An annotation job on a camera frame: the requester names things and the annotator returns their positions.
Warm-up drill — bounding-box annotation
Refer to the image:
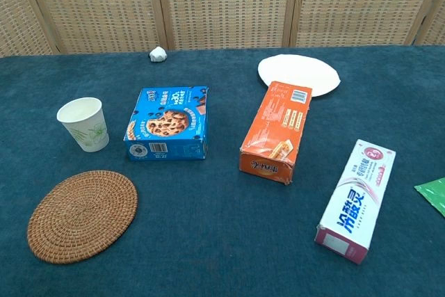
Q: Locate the blue chocolate chip cookie box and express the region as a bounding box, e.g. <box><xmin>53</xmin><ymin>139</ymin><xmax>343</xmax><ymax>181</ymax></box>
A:
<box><xmin>123</xmin><ymin>85</ymin><xmax>210</xmax><ymax>163</ymax></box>

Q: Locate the crumpled white paper ball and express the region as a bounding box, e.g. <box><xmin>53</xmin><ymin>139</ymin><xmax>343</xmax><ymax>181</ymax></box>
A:
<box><xmin>149</xmin><ymin>46</ymin><xmax>168</xmax><ymax>63</ymax></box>

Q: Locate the woven rattan folding screen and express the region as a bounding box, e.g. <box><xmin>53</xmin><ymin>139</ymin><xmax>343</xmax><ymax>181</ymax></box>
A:
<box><xmin>0</xmin><ymin>0</ymin><xmax>445</xmax><ymax>58</ymax></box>

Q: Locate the orange biscuit box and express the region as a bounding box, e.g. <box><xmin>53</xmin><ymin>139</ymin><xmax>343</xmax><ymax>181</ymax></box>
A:
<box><xmin>238</xmin><ymin>80</ymin><xmax>314</xmax><ymax>186</ymax></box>

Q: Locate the green plastic packet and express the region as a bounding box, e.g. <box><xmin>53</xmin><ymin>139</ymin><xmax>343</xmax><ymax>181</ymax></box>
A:
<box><xmin>413</xmin><ymin>177</ymin><xmax>445</xmax><ymax>218</ymax></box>

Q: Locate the white pink toothpaste box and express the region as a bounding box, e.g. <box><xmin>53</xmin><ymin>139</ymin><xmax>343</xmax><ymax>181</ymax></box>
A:
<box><xmin>314</xmin><ymin>138</ymin><xmax>397</xmax><ymax>265</ymax></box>

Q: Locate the white round paper plate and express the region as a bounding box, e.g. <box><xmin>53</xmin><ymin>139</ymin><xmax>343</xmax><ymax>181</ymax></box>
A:
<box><xmin>257</xmin><ymin>54</ymin><xmax>341</xmax><ymax>98</ymax></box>

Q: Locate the white paper cup green print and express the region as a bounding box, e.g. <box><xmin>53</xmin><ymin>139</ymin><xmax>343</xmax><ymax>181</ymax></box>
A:
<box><xmin>56</xmin><ymin>97</ymin><xmax>111</xmax><ymax>154</ymax></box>

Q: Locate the round brown woven coaster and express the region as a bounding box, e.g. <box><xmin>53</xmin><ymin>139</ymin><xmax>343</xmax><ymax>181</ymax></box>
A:
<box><xmin>26</xmin><ymin>170</ymin><xmax>139</xmax><ymax>265</ymax></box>

